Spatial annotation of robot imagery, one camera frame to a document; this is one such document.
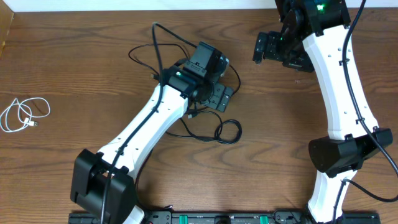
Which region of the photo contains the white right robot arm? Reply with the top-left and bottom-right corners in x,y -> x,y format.
253,0 -> 392,223

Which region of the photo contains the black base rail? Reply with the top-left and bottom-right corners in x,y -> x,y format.
68,210 -> 381,224

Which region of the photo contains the brown side panel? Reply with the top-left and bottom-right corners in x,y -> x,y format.
0,0 -> 14,55

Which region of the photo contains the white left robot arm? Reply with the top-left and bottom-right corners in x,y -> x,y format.
70,42 -> 233,223

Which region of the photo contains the white USB cable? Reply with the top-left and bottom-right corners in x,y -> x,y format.
0,97 -> 52,134

